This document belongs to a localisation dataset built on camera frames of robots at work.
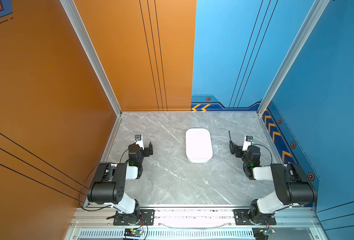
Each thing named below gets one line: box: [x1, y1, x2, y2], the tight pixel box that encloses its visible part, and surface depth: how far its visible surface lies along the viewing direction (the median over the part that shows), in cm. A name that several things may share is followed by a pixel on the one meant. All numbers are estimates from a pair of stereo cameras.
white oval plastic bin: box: [185, 128, 213, 163], surface depth 95 cm
